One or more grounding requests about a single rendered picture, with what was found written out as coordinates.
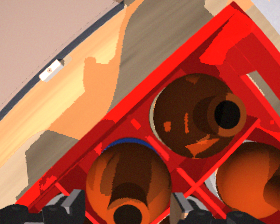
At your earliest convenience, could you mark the red bottle crate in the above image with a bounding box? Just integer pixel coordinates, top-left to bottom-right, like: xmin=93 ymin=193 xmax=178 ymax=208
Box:
xmin=15 ymin=1 xmax=280 ymax=219

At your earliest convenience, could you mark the grey rectangular tray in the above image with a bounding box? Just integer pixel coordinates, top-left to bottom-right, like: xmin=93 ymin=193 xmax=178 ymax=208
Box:
xmin=0 ymin=0 xmax=124 ymax=121

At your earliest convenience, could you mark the brown bottle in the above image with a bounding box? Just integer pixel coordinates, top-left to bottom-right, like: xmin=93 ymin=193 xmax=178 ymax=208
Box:
xmin=203 ymin=140 xmax=280 ymax=219
xmin=157 ymin=194 xmax=209 ymax=224

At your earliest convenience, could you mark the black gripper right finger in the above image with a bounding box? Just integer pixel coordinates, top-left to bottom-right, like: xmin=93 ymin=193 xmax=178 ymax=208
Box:
xmin=169 ymin=192 xmax=266 ymax=224

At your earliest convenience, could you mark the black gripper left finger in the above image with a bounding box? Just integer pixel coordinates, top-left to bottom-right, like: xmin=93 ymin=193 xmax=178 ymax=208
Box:
xmin=0 ymin=189 xmax=86 ymax=224

